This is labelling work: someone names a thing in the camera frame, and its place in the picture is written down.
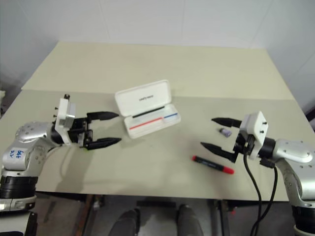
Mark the black marker with red ends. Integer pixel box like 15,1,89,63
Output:
191,155,235,175

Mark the white hard pencil case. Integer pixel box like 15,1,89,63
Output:
114,79,182,140

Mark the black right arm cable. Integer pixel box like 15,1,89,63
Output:
242,140,279,236

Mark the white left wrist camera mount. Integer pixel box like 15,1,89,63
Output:
53,93,77,145

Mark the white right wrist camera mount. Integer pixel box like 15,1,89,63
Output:
239,111,271,158

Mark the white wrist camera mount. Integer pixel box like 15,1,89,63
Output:
239,111,271,158
53,93,77,145

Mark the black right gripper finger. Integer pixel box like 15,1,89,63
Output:
211,117,243,129
200,141,238,164

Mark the black metal crossbar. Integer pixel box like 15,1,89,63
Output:
136,200,177,208

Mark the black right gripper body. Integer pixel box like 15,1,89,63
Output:
233,132,255,156

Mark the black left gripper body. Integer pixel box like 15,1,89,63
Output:
67,117,95,148

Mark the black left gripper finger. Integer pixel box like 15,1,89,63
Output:
86,111,121,123
83,137,123,151

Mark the dark rounded shape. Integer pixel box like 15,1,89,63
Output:
113,208,141,236
177,204,205,236

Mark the black metal table leg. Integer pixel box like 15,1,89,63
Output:
213,199,235,236
78,194,104,236

